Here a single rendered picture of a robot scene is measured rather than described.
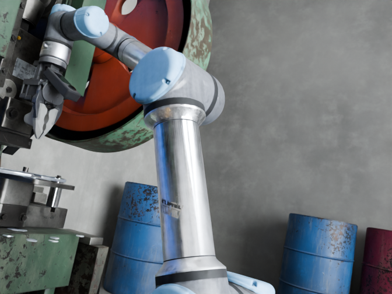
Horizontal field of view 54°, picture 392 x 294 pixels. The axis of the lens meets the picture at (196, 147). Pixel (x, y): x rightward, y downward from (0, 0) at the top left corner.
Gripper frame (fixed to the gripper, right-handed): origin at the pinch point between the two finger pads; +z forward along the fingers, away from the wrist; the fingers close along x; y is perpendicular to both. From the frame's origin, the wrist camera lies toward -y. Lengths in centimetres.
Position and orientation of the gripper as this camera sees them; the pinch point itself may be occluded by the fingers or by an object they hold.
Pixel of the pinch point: (41, 134)
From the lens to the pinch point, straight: 107.1
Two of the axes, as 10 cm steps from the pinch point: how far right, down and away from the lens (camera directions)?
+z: -1.8, 9.7, -1.5
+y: -9.0, -1.0, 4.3
